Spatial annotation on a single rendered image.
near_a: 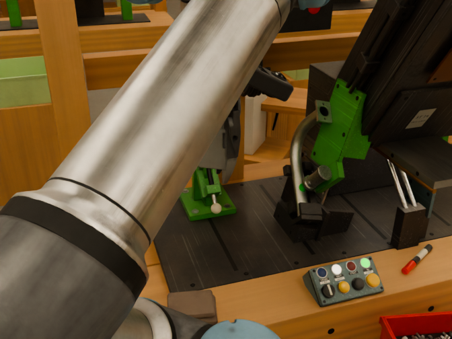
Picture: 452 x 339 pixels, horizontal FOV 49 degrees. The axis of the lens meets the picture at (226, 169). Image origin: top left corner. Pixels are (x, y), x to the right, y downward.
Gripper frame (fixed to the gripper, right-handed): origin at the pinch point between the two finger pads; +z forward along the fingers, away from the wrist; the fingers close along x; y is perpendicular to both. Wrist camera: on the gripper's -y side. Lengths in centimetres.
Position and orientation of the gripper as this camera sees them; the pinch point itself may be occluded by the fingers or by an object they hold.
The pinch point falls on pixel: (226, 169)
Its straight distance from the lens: 74.3
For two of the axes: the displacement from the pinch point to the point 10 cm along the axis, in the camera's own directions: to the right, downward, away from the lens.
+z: 0.0, 8.8, 4.7
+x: 3.0, 4.5, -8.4
